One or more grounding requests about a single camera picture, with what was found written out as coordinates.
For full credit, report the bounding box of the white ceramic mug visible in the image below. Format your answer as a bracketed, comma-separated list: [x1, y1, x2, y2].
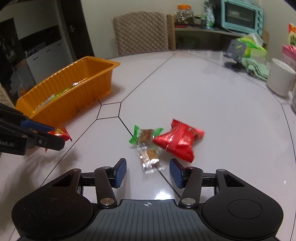
[267, 58, 295, 97]

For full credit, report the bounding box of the large red snack packet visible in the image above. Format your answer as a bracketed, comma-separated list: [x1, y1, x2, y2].
[153, 119, 205, 163]

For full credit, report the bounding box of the pink lidded container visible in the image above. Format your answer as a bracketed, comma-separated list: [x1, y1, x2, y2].
[281, 45, 296, 69]

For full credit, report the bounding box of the teal toaster oven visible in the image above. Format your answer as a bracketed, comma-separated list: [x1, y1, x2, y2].
[220, 1, 264, 37]

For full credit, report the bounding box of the white cabinet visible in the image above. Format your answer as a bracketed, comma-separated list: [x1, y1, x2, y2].
[26, 40, 71, 84]

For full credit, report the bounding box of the wooden shelf unit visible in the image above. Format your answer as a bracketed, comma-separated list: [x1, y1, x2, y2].
[166, 14, 270, 51]

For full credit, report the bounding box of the green tissue pack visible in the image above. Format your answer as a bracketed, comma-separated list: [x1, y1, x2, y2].
[236, 33, 268, 59]

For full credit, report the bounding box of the clear wrapped brown snack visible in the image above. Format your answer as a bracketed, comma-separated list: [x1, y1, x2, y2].
[137, 143, 166, 174]

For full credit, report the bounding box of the small red snack packet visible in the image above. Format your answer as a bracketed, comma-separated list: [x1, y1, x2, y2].
[45, 128, 72, 152]

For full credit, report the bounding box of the grey phone stand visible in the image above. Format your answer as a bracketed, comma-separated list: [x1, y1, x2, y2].
[223, 39, 247, 72]

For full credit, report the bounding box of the snacks pile in tray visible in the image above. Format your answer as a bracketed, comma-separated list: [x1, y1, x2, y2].
[34, 78, 87, 112]

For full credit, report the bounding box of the green folded cloth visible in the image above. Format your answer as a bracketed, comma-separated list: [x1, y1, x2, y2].
[241, 58, 269, 82]

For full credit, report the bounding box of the green bag on shelf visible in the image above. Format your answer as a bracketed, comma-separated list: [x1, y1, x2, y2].
[203, 1, 215, 29]

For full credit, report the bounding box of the orange plastic tray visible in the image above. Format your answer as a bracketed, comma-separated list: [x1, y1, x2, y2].
[16, 56, 120, 128]

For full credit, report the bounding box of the green brown snack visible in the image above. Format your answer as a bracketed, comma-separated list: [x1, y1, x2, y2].
[129, 125, 164, 145]

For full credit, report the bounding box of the beige quilted chair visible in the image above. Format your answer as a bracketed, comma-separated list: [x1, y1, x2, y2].
[111, 11, 169, 56]
[0, 84, 15, 108]

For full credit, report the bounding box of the glass jar orange lid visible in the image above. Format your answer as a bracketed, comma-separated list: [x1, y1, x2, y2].
[175, 4, 194, 25]

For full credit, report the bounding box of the sunflower seed bag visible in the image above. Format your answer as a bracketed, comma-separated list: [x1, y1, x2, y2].
[288, 23, 296, 46]

